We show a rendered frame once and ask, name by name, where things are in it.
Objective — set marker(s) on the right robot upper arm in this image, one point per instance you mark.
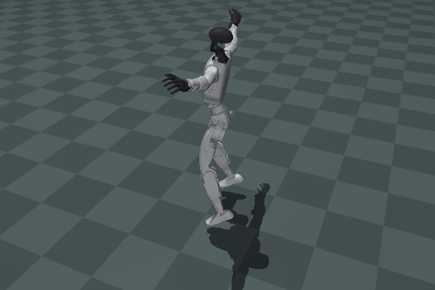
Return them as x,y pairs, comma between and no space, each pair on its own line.
230,49

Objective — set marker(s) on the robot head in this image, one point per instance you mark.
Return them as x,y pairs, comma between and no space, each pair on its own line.
220,35

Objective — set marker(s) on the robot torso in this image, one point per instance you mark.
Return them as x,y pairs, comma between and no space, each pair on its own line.
216,92

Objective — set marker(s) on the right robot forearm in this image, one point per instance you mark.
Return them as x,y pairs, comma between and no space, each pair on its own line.
233,30

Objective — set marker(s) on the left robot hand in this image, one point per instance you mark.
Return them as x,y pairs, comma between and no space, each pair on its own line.
182,84

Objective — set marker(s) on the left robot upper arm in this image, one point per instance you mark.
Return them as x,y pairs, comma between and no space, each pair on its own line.
212,75

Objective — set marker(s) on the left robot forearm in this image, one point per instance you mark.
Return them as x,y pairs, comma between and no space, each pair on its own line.
197,84

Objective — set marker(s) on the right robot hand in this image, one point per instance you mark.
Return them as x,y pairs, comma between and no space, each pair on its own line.
235,18

